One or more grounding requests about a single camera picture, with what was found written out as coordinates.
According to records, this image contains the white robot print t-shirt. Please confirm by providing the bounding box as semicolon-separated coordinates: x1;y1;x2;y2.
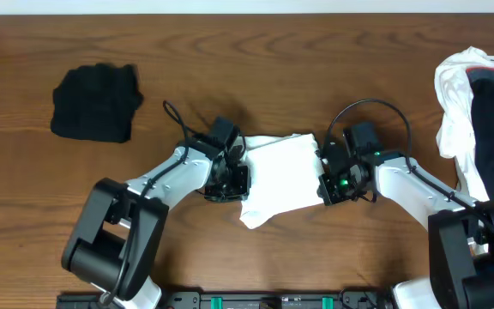
239;134;323;229

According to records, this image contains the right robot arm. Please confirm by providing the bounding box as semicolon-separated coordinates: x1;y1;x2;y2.
318;123;494;308

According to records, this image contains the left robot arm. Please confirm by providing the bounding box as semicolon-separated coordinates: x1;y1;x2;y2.
61;117;250;308

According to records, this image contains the plain white t-shirt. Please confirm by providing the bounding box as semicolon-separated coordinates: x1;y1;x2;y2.
434;47;494;203

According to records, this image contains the folded black cloth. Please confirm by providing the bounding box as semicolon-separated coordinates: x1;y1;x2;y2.
50;64;143;143

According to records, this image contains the right black cable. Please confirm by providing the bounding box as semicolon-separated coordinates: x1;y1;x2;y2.
322;98;494;276

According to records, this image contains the black cable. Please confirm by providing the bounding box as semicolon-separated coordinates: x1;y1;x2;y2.
322;98;494;276
99;100;201;306

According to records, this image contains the left black cable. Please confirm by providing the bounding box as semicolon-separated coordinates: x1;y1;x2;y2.
99;100;201;306

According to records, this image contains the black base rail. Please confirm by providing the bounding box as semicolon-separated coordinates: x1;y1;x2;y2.
56;288;394;309

